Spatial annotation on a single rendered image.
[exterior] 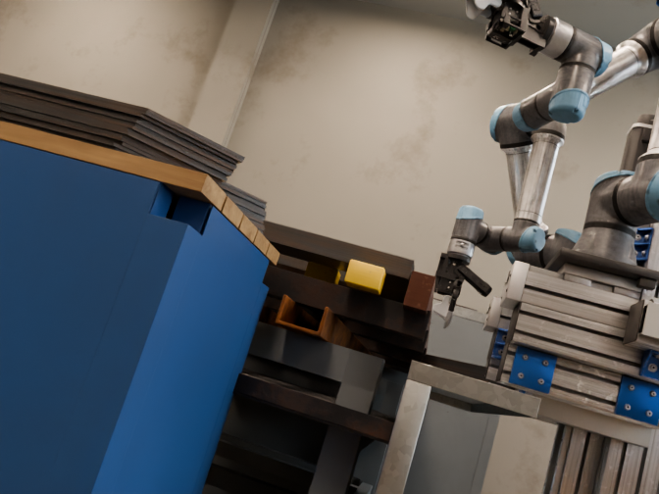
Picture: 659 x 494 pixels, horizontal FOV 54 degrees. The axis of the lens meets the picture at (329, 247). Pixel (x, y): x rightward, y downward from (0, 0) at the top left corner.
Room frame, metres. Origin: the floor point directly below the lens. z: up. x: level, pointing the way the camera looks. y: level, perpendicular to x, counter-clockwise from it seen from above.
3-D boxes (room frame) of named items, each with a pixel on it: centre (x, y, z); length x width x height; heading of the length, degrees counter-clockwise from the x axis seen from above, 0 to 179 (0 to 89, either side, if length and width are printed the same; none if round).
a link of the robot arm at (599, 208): (1.45, -0.62, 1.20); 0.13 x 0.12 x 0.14; 14
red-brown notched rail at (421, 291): (1.86, -0.33, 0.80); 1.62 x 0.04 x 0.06; 168
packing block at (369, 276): (1.09, -0.07, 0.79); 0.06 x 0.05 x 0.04; 78
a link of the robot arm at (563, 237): (1.95, -0.72, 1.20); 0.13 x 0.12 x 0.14; 37
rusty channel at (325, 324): (1.89, -0.16, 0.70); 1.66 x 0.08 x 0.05; 168
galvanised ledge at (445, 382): (1.64, -0.40, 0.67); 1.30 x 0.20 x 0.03; 168
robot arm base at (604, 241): (1.46, -0.62, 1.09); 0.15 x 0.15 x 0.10
